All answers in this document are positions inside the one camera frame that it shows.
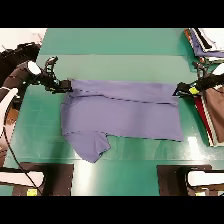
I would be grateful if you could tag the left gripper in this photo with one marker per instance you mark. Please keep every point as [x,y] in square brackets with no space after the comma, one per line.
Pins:
[61,85]

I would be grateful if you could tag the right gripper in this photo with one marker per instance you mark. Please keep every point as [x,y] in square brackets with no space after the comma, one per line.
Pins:
[186,90]

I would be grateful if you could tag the purple T-shirt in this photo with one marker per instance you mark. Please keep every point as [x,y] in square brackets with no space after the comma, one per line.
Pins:
[123,113]

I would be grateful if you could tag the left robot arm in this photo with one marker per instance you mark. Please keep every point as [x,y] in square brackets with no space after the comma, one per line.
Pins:
[20,76]

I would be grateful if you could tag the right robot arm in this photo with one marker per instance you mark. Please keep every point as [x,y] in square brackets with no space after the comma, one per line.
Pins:
[211,81]

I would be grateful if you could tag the red garment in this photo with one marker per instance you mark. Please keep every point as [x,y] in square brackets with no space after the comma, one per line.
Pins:
[203,115]

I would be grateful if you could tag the brown garment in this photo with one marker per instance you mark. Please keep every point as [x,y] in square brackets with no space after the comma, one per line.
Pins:
[216,111]

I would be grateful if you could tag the blue garment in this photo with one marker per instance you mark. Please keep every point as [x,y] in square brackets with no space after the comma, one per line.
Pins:
[205,50]

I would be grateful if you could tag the white garment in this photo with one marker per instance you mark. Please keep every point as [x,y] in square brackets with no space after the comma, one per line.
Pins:
[213,37]

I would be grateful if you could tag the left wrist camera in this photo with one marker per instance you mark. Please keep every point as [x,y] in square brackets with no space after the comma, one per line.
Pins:
[50,63]

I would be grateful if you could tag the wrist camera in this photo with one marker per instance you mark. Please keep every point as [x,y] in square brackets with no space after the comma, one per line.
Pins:
[50,63]
[200,68]

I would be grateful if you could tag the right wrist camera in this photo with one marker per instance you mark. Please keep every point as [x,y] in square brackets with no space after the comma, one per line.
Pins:
[200,68]

